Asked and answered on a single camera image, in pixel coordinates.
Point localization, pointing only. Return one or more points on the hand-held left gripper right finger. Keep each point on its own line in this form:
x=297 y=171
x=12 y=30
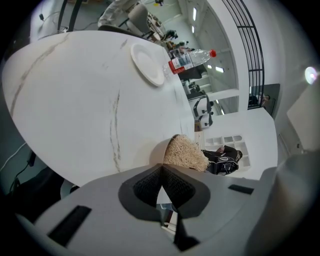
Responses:
x=220 y=205

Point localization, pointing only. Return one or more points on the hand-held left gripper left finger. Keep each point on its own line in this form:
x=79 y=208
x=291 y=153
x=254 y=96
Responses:
x=100 y=220

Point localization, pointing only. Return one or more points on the beige fluffy noodle ball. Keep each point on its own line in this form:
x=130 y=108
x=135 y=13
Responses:
x=185 y=155

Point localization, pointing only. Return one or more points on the beige bowl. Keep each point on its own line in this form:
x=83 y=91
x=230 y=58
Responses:
x=156 y=152

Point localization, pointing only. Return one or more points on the person's black trousers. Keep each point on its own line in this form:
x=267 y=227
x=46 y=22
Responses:
x=37 y=190

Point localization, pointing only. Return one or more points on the white and black robot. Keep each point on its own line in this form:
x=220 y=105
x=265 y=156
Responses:
x=200 y=107
x=205 y=122

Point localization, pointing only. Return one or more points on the black power adapter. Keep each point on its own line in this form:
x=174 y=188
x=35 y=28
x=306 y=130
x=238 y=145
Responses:
x=31 y=157

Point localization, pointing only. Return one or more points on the white marble table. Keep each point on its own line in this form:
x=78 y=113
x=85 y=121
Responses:
x=75 y=100

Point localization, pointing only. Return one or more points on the black railing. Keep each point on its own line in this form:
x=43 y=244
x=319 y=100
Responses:
x=263 y=75

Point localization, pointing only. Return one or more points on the clear bottle with red cap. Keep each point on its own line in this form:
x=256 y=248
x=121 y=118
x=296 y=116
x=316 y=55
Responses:
x=187 y=61

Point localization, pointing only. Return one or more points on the white plate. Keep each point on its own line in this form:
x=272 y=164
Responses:
x=147 y=65

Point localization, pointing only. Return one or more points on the round ceiling light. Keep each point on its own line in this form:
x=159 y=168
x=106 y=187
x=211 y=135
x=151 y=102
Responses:
x=311 y=75

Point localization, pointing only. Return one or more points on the grey shell chair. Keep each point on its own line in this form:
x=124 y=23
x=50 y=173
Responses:
x=138 y=17

